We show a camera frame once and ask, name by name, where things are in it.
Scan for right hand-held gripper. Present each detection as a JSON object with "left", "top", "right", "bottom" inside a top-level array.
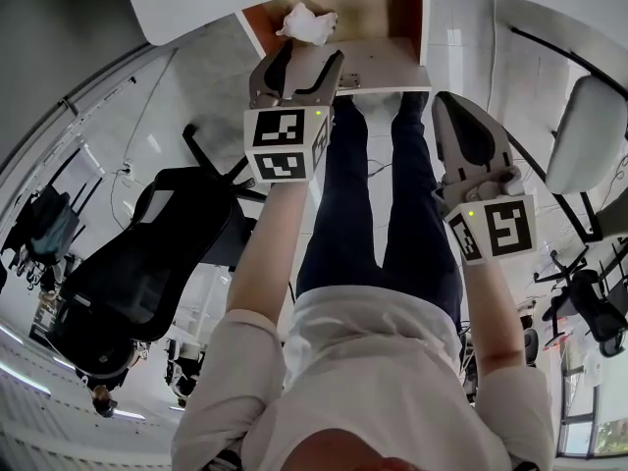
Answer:
[{"left": 431, "top": 90, "right": 539, "bottom": 267}]

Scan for dark teal backpack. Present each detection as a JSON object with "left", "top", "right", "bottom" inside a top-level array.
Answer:
[{"left": 2, "top": 183, "right": 84, "bottom": 284}]

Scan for person's left forearm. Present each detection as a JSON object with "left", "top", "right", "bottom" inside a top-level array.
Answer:
[{"left": 225, "top": 180, "right": 315, "bottom": 334}]

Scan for black metal desk bar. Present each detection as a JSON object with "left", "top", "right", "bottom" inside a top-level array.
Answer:
[{"left": 509, "top": 26, "right": 628, "bottom": 102}]

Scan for person's right forearm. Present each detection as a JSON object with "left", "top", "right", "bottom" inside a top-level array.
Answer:
[{"left": 460, "top": 257, "right": 527, "bottom": 376}]

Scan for white tissue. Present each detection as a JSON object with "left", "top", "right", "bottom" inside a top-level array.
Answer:
[{"left": 274, "top": 1, "right": 340, "bottom": 47}]

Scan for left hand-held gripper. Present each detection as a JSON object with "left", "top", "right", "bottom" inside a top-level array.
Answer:
[{"left": 243, "top": 39, "right": 345, "bottom": 186}]

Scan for large black office chair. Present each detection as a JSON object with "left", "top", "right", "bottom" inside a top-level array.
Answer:
[{"left": 51, "top": 124, "right": 269, "bottom": 380}]

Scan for person's face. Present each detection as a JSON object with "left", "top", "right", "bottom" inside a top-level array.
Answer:
[{"left": 287, "top": 427, "right": 497, "bottom": 471}]

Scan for black framed window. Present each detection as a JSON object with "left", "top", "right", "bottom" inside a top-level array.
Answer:
[{"left": 558, "top": 355, "right": 628, "bottom": 461}]

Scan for person's white shirt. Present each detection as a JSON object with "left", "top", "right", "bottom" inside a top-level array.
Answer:
[{"left": 171, "top": 286, "right": 556, "bottom": 471}]

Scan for white chair with black frame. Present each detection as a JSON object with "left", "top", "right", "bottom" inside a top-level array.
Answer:
[{"left": 545, "top": 75, "right": 628, "bottom": 243}]

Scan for wooden drawer with white front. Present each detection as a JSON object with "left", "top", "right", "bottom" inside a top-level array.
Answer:
[{"left": 235, "top": 0, "right": 434, "bottom": 98}]

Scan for person's dark navy trousers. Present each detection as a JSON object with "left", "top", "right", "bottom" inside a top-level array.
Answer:
[{"left": 295, "top": 90, "right": 465, "bottom": 336}]

